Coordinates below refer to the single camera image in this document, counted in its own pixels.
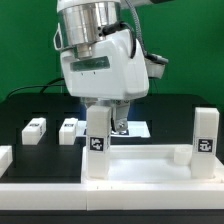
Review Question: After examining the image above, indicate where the white left fence block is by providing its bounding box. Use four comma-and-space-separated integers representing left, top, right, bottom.
0, 145, 13, 178

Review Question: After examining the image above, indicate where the fiducial marker sheet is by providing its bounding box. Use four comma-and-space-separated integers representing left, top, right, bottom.
77, 121, 151, 138

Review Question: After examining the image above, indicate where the white front fence rail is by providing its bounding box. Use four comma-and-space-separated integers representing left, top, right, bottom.
0, 183, 224, 211

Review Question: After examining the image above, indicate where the white desk top tray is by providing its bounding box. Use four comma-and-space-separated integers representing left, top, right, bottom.
80, 143, 224, 185

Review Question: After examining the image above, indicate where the black cable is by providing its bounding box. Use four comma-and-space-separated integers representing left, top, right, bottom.
5, 77, 68, 99

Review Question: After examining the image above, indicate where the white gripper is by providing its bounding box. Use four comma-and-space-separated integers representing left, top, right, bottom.
60, 29, 149, 131

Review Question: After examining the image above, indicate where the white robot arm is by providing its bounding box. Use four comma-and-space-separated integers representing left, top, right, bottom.
54, 0, 168, 132

